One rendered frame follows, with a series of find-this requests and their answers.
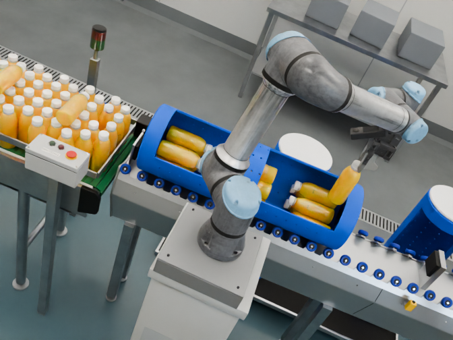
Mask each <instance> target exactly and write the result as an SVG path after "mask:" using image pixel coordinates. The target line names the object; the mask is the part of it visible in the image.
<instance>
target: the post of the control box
mask: <svg viewBox="0 0 453 340"><path fill-rule="evenodd" d="M61 190H62V183H61V182H58V181H56V180H54V179H51V178H49V182H48V191H47V207H46V215H45V224H44V239H43V247H42V263H41V272H40V287H39V296H38V311H37V313H39V314H42V315H43V316H44V315H45V314H46V313H47V311H48V309H49V299H50V292H51V281H52V274H53V263H54V256H55V244H56V238H57V226H58V220H59V208H60V201H61Z"/></svg>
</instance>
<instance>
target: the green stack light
mask: <svg viewBox="0 0 453 340"><path fill-rule="evenodd" d="M104 44H105V40H104V41H97V40H94V39H93V38H92V37H91V39H90V48H91V49H93V50H95V51H102V50H104Z"/></svg>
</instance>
